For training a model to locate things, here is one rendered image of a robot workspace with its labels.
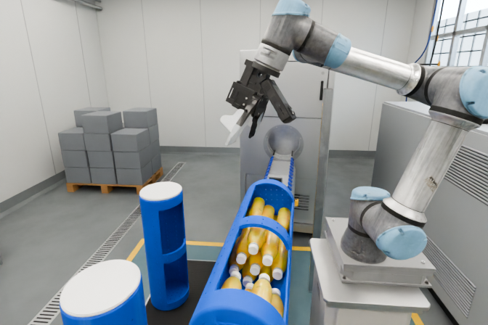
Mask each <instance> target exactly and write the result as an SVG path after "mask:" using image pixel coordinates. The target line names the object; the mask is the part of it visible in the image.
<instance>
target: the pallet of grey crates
mask: <svg viewBox="0 0 488 325"><path fill-rule="evenodd" d="M73 112H74V117H75V121H76V127H75V128H71V129H68V130H66V131H62V132H59V133H58V137H59V142H60V149H61V154H62V161H63V165H64V168H65V175H66V179H67V183H66V186H67V191H68V192H75V191H76V190H78V189H80V188H81V187H82V186H84V185H90V186H101V190H102V193H106V194H108V193H110V192H111V191H112V190H114V188H116V187H117V186H130V187H136V188H137V194H139V192H140V191H141V190H142V189H143V188H144V187H146V186H148V185H150V184H154V183H155V182H156V181H157V180H158V179H159V178H160V177H161V176H162V175H163V167H162V164H161V155H160V142H159V130H158V117H157V108H150V107H134V108H131V109H129V110H124V111H123V121H124V123H122V117H121V112H118V111H110V107H86V108H83V109H79V110H74V111H73Z"/></svg>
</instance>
